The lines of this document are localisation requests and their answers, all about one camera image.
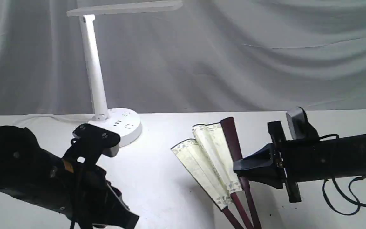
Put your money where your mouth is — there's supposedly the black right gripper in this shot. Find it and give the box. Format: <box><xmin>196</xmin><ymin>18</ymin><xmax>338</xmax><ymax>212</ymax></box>
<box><xmin>233</xmin><ymin>121</ymin><xmax>301</xmax><ymax>203</ymax></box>

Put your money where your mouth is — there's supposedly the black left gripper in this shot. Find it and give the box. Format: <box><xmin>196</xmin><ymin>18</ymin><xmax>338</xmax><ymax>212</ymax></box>
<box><xmin>53</xmin><ymin>159</ymin><xmax>139</xmax><ymax>229</ymax></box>

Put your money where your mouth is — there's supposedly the paper folding fan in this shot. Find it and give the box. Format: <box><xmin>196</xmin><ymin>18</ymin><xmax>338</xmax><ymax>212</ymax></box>
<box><xmin>171</xmin><ymin>116</ymin><xmax>262</xmax><ymax>229</ymax></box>

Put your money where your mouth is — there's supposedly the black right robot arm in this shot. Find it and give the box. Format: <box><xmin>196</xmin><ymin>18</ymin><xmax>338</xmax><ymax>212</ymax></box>
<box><xmin>233</xmin><ymin>121</ymin><xmax>366</xmax><ymax>203</ymax></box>

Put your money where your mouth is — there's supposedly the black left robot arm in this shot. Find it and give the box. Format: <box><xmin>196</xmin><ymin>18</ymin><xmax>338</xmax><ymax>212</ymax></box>
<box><xmin>0</xmin><ymin>124</ymin><xmax>139</xmax><ymax>229</ymax></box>

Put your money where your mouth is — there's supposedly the white desk lamp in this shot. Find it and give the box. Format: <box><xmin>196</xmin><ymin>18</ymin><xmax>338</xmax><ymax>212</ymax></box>
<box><xmin>66</xmin><ymin>0</ymin><xmax>183</xmax><ymax>147</ymax></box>

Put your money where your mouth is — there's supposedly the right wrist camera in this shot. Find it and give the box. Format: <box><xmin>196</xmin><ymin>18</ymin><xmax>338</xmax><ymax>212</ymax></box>
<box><xmin>286</xmin><ymin>106</ymin><xmax>320</xmax><ymax>142</ymax></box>

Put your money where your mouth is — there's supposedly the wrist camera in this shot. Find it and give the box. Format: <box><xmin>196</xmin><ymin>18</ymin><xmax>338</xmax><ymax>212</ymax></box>
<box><xmin>286</xmin><ymin>106</ymin><xmax>320</xmax><ymax>142</ymax></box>
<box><xmin>62</xmin><ymin>124</ymin><xmax>121</xmax><ymax>168</ymax></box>

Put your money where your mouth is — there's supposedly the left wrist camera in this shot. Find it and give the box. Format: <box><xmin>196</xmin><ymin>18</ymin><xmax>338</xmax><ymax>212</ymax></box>
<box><xmin>62</xmin><ymin>124</ymin><xmax>121</xmax><ymax>168</ymax></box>

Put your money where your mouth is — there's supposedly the white power cord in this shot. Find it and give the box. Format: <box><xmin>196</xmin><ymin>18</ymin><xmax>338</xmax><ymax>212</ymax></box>
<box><xmin>11</xmin><ymin>114</ymin><xmax>94</xmax><ymax>126</ymax></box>

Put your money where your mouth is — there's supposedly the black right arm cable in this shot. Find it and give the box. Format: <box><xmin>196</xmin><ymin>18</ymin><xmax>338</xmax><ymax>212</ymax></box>
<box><xmin>322</xmin><ymin>176</ymin><xmax>366</xmax><ymax>216</ymax></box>

